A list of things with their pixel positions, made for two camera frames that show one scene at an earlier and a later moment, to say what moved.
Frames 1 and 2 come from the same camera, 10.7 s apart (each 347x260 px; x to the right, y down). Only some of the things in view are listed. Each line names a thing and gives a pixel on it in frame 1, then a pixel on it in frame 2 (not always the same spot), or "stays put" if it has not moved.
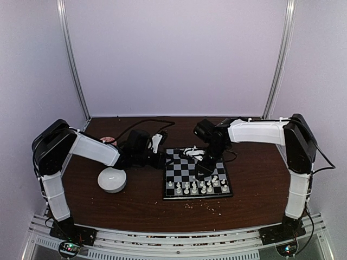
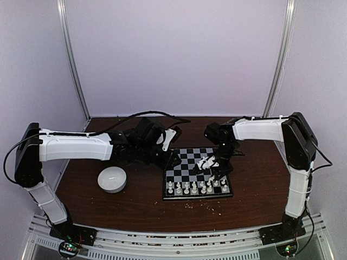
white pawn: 204,189 stays put
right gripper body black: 211,166 to 228,167
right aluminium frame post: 281,60 stays put
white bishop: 186,191 stays put
